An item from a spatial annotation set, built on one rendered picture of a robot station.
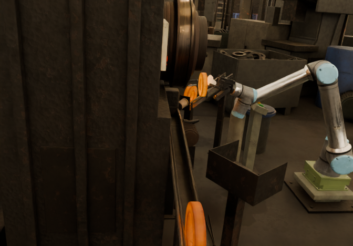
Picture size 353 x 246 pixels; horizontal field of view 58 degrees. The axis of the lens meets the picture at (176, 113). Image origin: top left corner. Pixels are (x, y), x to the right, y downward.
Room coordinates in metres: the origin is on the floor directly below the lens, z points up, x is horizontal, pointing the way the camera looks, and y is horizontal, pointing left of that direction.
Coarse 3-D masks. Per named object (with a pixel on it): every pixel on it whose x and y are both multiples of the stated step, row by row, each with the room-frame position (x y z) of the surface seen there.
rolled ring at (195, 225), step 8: (192, 208) 0.79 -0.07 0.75; (200, 208) 0.79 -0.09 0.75; (192, 216) 0.77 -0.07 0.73; (200, 216) 0.76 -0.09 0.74; (192, 224) 0.76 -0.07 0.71; (200, 224) 0.74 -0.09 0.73; (192, 232) 0.84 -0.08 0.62; (200, 232) 0.72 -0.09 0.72; (192, 240) 0.82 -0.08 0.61; (200, 240) 0.71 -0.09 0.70
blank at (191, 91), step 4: (188, 88) 2.11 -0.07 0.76; (192, 88) 2.13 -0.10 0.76; (196, 88) 2.19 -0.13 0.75; (184, 92) 2.10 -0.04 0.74; (188, 92) 2.09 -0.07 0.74; (192, 92) 2.17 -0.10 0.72; (196, 92) 2.20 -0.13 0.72; (188, 96) 2.08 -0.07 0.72; (192, 96) 2.17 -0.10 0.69; (196, 96) 2.20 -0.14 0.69
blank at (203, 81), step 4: (200, 76) 2.02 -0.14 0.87; (204, 76) 1.96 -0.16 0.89; (200, 80) 2.03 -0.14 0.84; (204, 80) 1.94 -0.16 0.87; (200, 84) 2.03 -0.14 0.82; (204, 84) 1.93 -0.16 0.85; (200, 88) 2.01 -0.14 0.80; (204, 88) 1.93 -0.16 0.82; (200, 92) 1.98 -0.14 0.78; (204, 92) 1.93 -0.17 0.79; (200, 96) 1.98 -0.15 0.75; (204, 96) 1.97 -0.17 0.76
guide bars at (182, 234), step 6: (174, 156) 1.28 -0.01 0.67; (174, 162) 1.23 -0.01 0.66; (174, 168) 1.19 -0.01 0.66; (174, 174) 1.06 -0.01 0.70; (174, 180) 1.02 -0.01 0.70; (174, 186) 0.99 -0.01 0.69; (174, 192) 0.95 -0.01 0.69; (174, 198) 0.93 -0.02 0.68; (180, 198) 1.01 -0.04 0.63; (174, 204) 0.95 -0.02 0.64; (180, 204) 0.97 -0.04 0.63; (180, 210) 0.94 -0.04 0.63; (180, 216) 0.91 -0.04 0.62; (180, 222) 0.82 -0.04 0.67; (180, 228) 0.79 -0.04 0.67; (180, 234) 0.77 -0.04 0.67; (180, 240) 0.75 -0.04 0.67
